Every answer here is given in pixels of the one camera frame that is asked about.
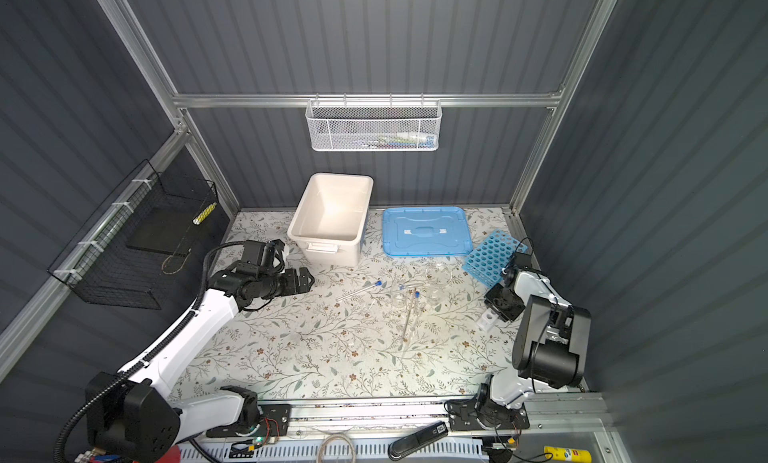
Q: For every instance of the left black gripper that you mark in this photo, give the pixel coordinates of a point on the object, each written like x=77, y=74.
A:
x=292, y=286

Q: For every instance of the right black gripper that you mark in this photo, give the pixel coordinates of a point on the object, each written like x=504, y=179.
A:
x=493, y=301

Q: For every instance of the white small tube rack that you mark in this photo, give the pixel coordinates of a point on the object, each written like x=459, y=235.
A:
x=487, y=320

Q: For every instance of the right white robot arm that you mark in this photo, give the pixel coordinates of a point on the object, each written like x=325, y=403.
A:
x=550, y=348

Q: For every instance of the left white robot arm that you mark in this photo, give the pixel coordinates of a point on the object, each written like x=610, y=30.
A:
x=129, y=413

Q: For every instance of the blue test tube rack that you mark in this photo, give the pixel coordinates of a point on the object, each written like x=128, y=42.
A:
x=486, y=262

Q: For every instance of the white plastic storage bin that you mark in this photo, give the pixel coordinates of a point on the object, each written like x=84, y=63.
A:
x=330, y=219

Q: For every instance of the blue capped test tube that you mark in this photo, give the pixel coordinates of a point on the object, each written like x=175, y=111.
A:
x=365, y=289

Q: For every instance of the long glass stirring rod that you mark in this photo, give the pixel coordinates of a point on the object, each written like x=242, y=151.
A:
x=405, y=332

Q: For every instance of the blue plastic bin lid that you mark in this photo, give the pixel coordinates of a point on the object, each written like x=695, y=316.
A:
x=426, y=232

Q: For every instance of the yellow bottle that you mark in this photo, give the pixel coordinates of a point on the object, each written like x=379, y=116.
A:
x=564, y=454

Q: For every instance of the black handheld device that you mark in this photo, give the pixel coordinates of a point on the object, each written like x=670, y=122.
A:
x=416, y=441

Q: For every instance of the black wire wall basket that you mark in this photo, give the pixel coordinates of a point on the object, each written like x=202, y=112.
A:
x=144, y=252

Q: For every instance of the white wire wall basket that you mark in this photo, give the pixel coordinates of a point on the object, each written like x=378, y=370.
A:
x=388, y=128

